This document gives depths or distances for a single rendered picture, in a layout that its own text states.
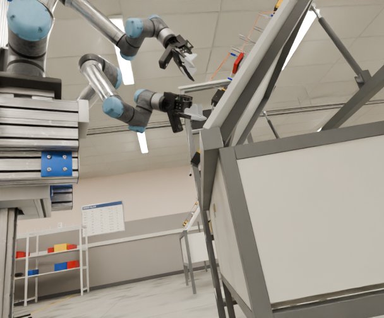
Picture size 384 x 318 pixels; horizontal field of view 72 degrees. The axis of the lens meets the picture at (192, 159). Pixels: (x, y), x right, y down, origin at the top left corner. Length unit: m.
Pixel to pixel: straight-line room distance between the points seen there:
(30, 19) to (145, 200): 7.84
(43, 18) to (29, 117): 0.31
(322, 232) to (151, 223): 7.90
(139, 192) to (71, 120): 7.78
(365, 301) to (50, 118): 0.99
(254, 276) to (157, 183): 8.13
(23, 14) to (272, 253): 0.98
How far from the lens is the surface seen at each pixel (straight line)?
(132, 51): 1.34
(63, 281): 8.92
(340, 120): 1.26
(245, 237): 0.67
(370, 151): 0.83
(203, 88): 2.28
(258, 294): 0.68
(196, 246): 4.11
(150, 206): 8.58
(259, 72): 1.02
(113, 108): 1.07
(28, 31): 1.03
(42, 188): 1.03
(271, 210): 0.69
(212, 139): 0.72
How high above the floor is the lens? 0.56
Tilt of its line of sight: 19 degrees up
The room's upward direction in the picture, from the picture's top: 10 degrees counter-clockwise
